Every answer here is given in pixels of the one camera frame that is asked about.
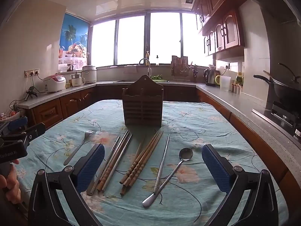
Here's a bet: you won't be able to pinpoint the wooden utensil holder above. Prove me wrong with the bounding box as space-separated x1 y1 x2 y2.
122 75 163 128

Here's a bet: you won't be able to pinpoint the large white rice cooker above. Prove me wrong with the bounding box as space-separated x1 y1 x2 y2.
82 65 97 84

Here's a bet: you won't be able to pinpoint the small black tripod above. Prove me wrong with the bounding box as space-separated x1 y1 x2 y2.
25 86 38 102

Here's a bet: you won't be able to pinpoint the person's left hand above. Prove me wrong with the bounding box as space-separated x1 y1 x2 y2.
0 159 20 204

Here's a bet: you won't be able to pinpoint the green-handled clear pitcher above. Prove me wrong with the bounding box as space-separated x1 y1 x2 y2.
215 75 232 91

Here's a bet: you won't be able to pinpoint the steel gas stove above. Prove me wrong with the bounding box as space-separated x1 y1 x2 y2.
253 101 301 143

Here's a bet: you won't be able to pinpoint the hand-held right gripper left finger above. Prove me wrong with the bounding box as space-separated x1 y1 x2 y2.
28 143 105 226

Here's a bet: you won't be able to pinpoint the slim dull chopstick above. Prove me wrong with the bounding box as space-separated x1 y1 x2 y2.
135 137 145 162

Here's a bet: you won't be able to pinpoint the black wok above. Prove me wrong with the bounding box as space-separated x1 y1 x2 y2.
253 63 301 111

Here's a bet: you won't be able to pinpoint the metal fork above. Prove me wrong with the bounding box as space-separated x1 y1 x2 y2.
63 131 96 166

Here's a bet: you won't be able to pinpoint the steel electric kettle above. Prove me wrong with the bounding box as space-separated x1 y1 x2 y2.
203 68 220 87

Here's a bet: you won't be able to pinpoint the ridged light wooden chopstick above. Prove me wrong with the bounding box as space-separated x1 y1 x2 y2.
123 132 161 187
120 131 164 196
127 131 163 189
119 131 158 184

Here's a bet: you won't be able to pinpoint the chrome kitchen faucet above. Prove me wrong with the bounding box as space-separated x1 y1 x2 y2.
138 58 152 76

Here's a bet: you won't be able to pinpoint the cutting board and knife rack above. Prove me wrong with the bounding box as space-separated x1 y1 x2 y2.
171 55 190 77

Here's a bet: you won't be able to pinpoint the metal spoon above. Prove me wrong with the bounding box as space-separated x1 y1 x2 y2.
142 147 194 208

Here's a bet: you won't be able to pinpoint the wooden wall cabinets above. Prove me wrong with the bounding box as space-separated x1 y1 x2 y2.
193 0 245 57

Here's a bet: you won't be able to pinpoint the small white electric pot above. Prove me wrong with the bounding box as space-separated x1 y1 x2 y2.
71 72 85 87

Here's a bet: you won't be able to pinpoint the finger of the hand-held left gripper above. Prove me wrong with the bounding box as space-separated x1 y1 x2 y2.
20 122 46 146
0 116 28 134

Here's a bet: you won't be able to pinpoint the dark wooden chopstick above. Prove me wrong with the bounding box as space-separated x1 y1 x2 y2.
96 130 130 192
102 134 133 192

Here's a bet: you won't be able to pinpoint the wooden base cabinets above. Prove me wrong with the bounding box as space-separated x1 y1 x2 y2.
25 84 301 215

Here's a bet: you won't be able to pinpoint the large kitchen window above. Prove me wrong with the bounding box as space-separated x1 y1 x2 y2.
89 11 213 68

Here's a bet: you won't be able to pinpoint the row of spice jars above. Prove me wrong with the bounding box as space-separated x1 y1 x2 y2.
231 83 243 95

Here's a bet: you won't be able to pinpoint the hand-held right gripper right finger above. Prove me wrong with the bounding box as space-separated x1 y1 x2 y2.
202 144 279 226

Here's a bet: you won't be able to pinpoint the tropical fruit print blind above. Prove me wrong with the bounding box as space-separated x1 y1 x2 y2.
58 13 90 70

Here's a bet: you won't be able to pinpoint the grey kitchen countertop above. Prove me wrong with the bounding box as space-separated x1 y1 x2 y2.
17 79 301 182

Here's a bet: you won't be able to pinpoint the teal floral tablecloth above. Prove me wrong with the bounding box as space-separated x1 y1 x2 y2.
14 99 288 226

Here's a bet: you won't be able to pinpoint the red and white rice cooker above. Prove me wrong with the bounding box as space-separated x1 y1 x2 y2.
43 75 66 93

